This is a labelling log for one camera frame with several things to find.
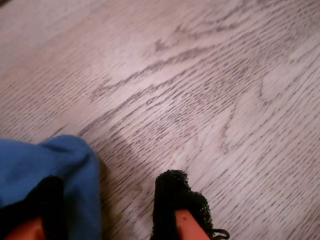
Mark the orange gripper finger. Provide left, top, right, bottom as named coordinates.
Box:
left=0, top=175, right=69, bottom=240
left=151, top=169, right=216, bottom=240

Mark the blue printed T-shirt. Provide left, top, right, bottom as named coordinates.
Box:
left=0, top=134, right=102, bottom=240

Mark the black twist tie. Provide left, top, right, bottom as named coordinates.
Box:
left=212, top=228, right=231, bottom=240

